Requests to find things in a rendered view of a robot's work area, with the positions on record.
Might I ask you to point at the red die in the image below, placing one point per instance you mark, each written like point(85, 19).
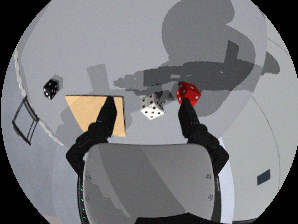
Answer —
point(188, 90)

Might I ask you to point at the tan mat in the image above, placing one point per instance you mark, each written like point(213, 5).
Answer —
point(85, 109)

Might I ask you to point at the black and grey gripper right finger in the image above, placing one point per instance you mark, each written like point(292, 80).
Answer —
point(197, 133)

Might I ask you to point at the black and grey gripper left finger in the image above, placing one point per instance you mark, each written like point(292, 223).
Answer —
point(98, 132)

